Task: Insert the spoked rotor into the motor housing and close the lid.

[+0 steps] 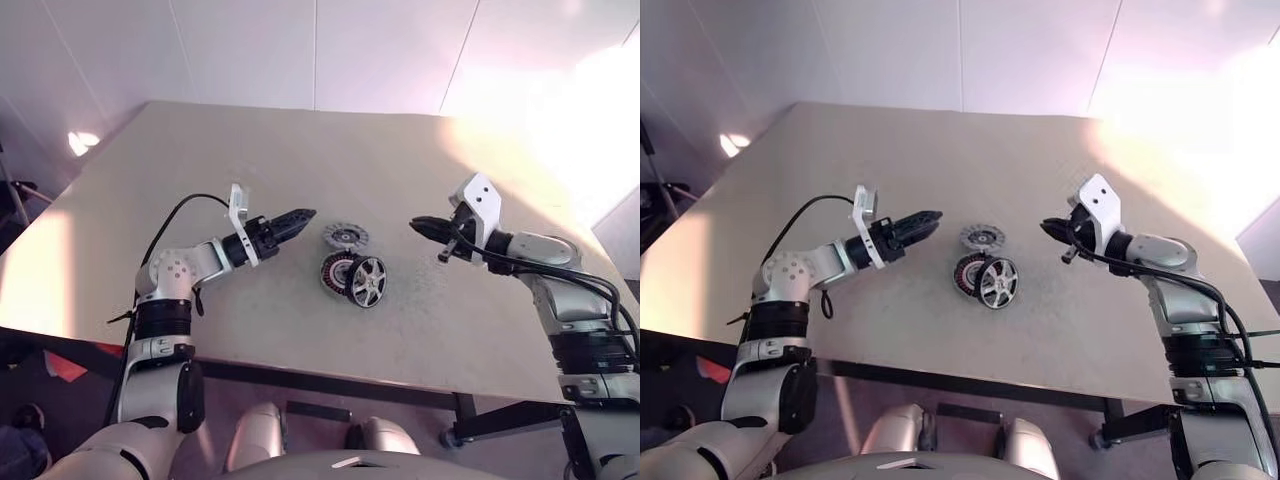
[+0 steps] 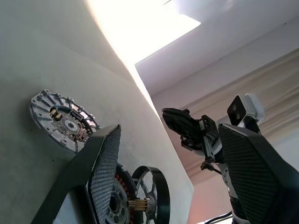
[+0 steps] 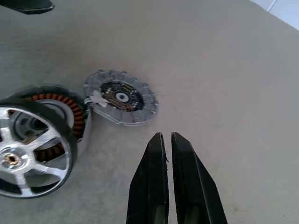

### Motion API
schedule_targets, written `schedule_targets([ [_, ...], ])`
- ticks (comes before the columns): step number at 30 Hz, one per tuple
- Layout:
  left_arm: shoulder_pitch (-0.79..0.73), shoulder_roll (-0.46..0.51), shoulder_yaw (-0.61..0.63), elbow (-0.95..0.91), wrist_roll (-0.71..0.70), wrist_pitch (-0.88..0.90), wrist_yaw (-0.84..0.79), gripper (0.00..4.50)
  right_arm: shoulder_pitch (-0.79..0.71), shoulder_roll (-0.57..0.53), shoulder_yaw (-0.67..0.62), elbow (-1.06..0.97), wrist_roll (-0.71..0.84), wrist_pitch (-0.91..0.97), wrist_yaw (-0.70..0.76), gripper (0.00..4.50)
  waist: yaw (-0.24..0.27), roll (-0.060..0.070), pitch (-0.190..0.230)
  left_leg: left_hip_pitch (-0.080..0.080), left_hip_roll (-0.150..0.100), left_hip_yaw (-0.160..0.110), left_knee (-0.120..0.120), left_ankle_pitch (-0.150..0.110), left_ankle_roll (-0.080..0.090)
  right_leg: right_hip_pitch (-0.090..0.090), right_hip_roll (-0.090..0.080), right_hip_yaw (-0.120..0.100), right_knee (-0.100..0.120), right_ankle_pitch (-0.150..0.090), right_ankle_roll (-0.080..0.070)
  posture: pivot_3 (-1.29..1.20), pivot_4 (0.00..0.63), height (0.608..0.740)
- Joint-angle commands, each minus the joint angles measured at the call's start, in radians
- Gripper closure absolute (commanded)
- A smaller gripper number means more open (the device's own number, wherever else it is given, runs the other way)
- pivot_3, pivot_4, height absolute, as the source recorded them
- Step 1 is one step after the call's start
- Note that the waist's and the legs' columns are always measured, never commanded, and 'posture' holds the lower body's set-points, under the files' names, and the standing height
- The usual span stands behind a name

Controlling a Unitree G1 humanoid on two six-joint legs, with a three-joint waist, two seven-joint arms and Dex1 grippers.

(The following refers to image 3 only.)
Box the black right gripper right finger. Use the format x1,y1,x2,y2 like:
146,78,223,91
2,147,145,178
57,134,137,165
171,132,228,224

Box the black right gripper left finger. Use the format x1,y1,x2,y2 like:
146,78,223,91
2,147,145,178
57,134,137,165
126,132,170,224

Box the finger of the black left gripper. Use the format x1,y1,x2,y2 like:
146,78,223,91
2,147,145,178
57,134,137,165
17,0,55,15

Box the grey tape roll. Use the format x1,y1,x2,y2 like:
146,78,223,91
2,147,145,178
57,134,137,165
83,69,159,128

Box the black motor housing copper windings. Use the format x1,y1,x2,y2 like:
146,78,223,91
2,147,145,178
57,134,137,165
7,85,94,152

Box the silver spoked rotor black rim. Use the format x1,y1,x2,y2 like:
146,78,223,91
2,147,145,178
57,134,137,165
0,99,79,200

